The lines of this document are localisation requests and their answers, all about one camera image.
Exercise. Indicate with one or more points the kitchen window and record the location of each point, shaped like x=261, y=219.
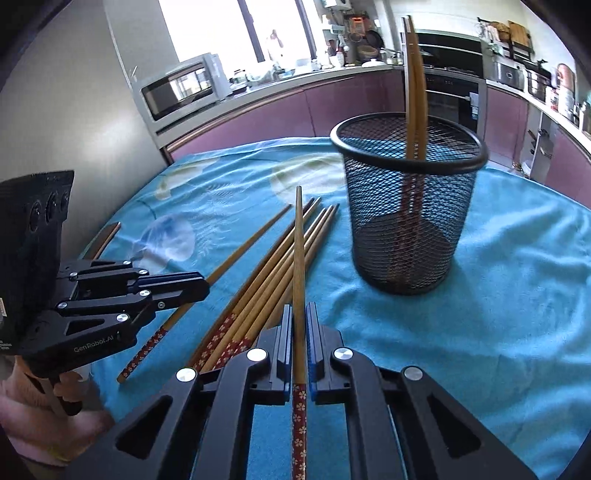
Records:
x=207, y=27

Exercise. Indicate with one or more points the grey refrigerator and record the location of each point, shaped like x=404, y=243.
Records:
x=92, y=152

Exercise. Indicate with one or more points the steel stock pot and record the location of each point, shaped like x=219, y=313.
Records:
x=538, y=85

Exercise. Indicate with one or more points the white microwave oven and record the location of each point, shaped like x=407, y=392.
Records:
x=175, y=90

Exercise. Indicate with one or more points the black built-in oven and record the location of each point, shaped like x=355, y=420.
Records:
x=450, y=97

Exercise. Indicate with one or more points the black range hood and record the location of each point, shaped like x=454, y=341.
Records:
x=452, y=46

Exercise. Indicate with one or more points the hanging black frying pan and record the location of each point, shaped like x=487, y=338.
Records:
x=375, y=39

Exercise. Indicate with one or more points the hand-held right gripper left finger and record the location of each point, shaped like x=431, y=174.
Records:
x=287, y=355

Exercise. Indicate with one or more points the steel rice cooker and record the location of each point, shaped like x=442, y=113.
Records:
x=508, y=74

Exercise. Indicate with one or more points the wooden chair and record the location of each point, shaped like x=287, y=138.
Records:
x=106, y=239

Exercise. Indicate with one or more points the pink thermal pot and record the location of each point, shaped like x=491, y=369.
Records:
x=567, y=76

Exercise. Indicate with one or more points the blue printed tablecloth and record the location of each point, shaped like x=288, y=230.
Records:
x=485, y=300

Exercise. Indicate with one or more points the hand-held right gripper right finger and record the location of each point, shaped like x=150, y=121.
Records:
x=313, y=355

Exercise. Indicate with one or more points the wooden cutting board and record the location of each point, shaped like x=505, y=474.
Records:
x=518, y=32

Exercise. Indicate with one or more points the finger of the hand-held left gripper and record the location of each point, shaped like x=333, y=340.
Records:
x=175, y=278
x=184, y=293

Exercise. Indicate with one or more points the black mesh utensil holder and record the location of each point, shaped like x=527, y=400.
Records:
x=438, y=221

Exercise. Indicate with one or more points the black countertop storage rack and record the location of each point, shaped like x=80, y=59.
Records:
x=519, y=50

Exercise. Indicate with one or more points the person's left hand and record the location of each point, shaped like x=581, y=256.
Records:
x=46, y=429

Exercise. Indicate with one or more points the pink kitchen base cabinets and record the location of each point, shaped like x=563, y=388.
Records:
x=277, y=110
x=508, y=120

